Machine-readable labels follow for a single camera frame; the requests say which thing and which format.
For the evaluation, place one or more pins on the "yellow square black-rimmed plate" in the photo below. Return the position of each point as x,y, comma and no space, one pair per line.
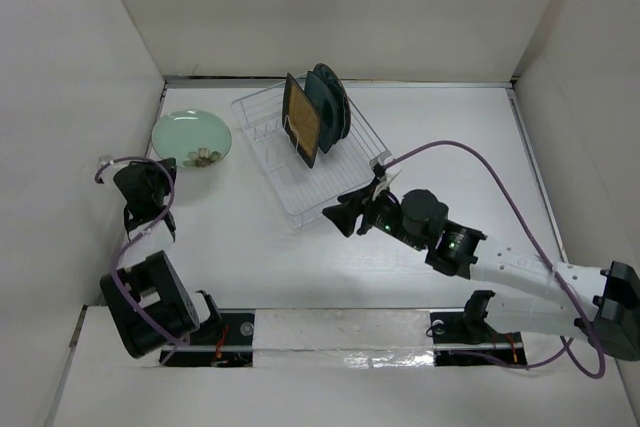
301,121

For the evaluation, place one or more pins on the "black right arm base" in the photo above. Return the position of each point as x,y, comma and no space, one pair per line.
462,338

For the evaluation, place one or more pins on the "light green glass plate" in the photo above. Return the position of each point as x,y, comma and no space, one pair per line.
194,138

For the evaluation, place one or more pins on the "teal square plate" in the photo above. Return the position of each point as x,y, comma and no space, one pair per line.
322,99

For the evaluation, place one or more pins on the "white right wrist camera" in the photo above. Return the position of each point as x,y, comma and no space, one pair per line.
385,171

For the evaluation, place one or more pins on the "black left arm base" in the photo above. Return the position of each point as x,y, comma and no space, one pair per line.
226,345

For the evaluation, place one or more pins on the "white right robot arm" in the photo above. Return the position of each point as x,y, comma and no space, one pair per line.
525,295

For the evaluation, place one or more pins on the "teal scalloped round plate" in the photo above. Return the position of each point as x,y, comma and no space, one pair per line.
344,108

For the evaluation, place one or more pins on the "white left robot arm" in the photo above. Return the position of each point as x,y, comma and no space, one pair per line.
148,302

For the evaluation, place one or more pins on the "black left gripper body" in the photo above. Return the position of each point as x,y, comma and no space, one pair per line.
159,180

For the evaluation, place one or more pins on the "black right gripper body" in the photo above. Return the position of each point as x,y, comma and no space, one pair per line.
385,214

